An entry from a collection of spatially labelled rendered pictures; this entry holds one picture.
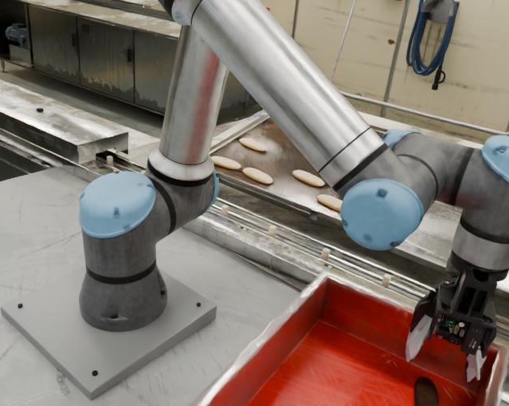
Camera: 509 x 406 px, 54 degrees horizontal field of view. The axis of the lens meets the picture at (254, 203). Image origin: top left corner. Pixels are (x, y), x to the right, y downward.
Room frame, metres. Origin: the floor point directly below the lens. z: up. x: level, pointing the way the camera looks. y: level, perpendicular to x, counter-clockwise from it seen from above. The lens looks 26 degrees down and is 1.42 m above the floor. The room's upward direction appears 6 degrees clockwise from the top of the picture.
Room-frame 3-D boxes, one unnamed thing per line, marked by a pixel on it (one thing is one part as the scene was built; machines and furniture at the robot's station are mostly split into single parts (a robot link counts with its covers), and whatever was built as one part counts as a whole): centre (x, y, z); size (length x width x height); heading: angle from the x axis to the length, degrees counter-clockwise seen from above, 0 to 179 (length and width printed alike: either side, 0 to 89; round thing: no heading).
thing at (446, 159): (0.58, -0.20, 1.20); 0.11 x 0.11 x 0.08; 61
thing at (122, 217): (0.70, 0.21, 1.01); 0.13 x 0.12 x 0.14; 151
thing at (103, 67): (5.07, 1.42, 0.51); 3.00 x 1.26 x 1.03; 57
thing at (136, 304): (0.70, 0.21, 0.90); 0.15 x 0.15 x 0.10
